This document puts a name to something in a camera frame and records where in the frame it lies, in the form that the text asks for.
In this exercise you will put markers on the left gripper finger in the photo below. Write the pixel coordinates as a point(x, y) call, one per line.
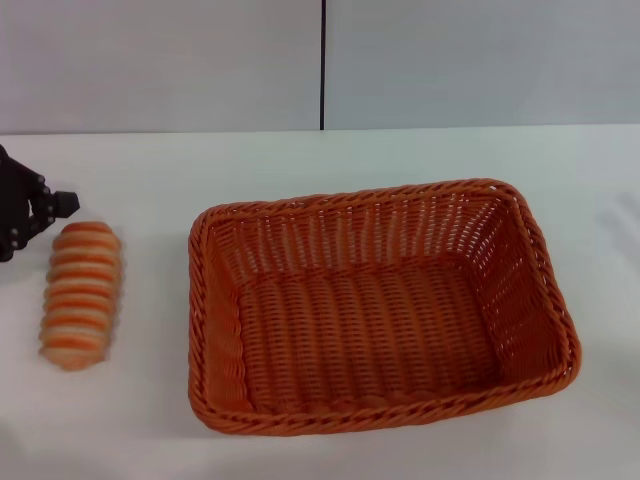
point(62, 212)
point(30, 175)

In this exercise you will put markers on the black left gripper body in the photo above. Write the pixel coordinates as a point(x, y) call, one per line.
point(10, 205)

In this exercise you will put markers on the orange striped toy bread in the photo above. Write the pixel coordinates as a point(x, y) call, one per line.
point(80, 300)

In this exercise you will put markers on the orange woven rectangular basket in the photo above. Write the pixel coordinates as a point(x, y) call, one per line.
point(375, 325)

